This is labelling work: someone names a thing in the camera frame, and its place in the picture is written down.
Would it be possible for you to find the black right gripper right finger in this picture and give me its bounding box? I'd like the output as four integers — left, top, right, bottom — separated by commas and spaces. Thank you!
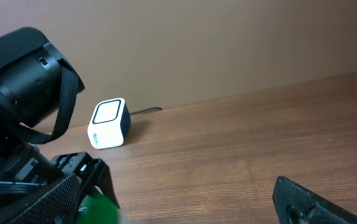
272, 176, 357, 224

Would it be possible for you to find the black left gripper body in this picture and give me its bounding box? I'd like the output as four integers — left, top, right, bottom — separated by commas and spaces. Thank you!
0, 151, 119, 223

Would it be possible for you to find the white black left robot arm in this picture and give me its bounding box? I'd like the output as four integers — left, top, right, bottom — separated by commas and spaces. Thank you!
0, 27, 125, 223

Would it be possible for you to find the green lid jar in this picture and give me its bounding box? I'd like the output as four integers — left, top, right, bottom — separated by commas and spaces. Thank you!
75, 187, 130, 224

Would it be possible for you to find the black scanner cable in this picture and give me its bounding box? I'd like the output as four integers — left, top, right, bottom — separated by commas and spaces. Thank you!
130, 106, 163, 116

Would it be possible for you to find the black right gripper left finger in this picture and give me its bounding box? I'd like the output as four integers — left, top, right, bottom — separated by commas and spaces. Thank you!
0, 174, 80, 223

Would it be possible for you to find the white barcode scanner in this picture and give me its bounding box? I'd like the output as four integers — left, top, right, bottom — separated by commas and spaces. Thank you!
87, 98, 131, 150

